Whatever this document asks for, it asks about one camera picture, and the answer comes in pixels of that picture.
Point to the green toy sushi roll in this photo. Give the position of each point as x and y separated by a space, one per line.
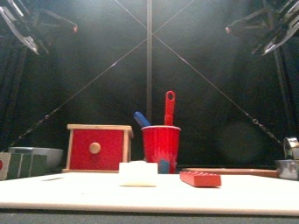
26 166

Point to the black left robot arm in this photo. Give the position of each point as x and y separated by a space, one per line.
6 3

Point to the grey bowl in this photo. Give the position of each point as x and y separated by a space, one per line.
53 156

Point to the red drawer with wooden knob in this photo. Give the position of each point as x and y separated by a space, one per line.
95 148

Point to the small metal pot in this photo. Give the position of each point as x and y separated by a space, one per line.
288 169

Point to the red plastic cup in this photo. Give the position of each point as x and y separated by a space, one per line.
161 144

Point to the flat wooden board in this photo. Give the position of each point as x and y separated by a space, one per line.
234 172

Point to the small blue toy piece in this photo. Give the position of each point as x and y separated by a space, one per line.
163 166

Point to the red rectangular toy block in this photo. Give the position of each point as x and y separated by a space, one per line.
199 179

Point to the white foam block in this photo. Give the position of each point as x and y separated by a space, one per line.
138 175

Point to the white plastic cutting board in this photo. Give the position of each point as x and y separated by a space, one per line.
98 195

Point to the black frame post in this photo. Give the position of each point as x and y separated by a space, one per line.
284 96

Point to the vertical metal frame pole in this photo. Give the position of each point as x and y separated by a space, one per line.
149 73

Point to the wooden box frame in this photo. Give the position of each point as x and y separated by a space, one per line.
127 145

